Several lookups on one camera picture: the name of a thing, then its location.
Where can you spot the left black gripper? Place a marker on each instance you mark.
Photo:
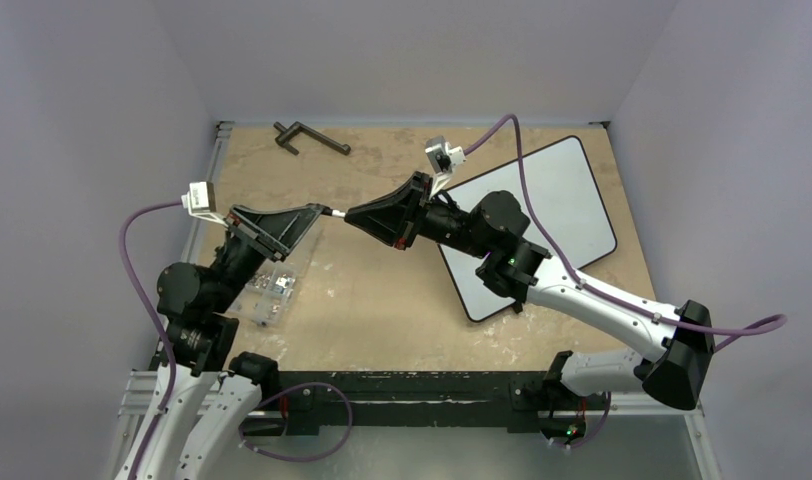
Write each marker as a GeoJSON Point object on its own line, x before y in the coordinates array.
{"type": "Point", "coordinates": [274, 231]}

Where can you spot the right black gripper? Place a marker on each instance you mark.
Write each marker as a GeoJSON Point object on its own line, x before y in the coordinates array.
{"type": "Point", "coordinates": [410, 212]}

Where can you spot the white whiteboard black frame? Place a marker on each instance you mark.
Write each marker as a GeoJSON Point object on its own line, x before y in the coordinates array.
{"type": "Point", "coordinates": [568, 203]}

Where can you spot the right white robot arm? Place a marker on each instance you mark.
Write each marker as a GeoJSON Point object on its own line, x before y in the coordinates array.
{"type": "Point", "coordinates": [668, 348]}

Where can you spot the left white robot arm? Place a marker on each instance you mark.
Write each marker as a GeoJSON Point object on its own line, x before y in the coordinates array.
{"type": "Point", "coordinates": [201, 396]}

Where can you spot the clear plastic screw box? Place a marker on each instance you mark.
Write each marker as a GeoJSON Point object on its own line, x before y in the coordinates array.
{"type": "Point", "coordinates": [268, 295]}

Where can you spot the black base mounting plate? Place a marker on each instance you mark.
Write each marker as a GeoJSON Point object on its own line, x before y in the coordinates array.
{"type": "Point", "coordinates": [517, 401]}

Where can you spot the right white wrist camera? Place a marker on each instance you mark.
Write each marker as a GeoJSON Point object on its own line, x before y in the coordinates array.
{"type": "Point", "coordinates": [444, 160]}

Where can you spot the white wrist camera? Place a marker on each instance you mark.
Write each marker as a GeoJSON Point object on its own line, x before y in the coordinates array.
{"type": "Point", "coordinates": [444, 160]}
{"type": "Point", "coordinates": [199, 201]}

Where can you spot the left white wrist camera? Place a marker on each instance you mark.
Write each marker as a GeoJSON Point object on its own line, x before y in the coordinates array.
{"type": "Point", "coordinates": [199, 201]}

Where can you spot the dark metal clamp handle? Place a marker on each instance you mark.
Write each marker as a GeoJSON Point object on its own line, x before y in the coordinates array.
{"type": "Point", "coordinates": [287, 133]}

